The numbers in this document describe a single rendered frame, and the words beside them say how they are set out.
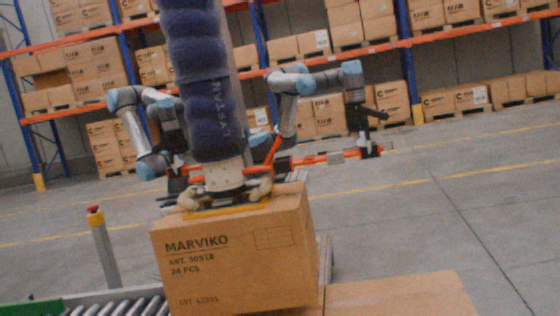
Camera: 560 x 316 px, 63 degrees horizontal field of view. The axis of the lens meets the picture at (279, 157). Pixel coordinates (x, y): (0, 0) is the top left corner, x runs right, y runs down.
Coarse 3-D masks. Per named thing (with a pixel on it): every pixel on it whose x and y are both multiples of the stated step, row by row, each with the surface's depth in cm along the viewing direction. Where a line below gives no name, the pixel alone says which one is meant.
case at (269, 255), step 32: (288, 192) 194; (160, 224) 184; (192, 224) 177; (224, 224) 175; (256, 224) 174; (288, 224) 172; (160, 256) 181; (192, 256) 179; (224, 256) 178; (256, 256) 176; (288, 256) 175; (192, 288) 182; (224, 288) 181; (256, 288) 179; (288, 288) 178
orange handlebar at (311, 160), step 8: (344, 152) 185; (352, 152) 181; (296, 160) 188; (304, 160) 184; (312, 160) 183; (320, 160) 183; (192, 168) 219; (200, 168) 219; (256, 168) 187; (264, 168) 186; (192, 176) 195; (200, 176) 194
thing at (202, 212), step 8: (240, 200) 182; (248, 200) 185; (264, 200) 182; (200, 208) 187; (208, 208) 184; (216, 208) 182; (224, 208) 181; (232, 208) 180; (240, 208) 179; (248, 208) 178; (256, 208) 178; (264, 208) 178; (184, 216) 182; (192, 216) 182; (200, 216) 181; (208, 216) 181
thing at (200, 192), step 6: (252, 180) 190; (258, 180) 189; (252, 186) 190; (198, 192) 193; (204, 192) 193; (246, 192) 191; (192, 198) 197; (198, 198) 194; (204, 198) 193; (210, 198) 193; (228, 198) 184; (234, 198) 185; (216, 204) 182; (222, 204) 181
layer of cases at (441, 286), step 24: (336, 288) 214; (360, 288) 209; (384, 288) 205; (408, 288) 201; (432, 288) 197; (456, 288) 193; (264, 312) 206; (288, 312) 202; (312, 312) 198; (336, 312) 194; (360, 312) 190; (384, 312) 187; (408, 312) 183; (432, 312) 180; (456, 312) 177
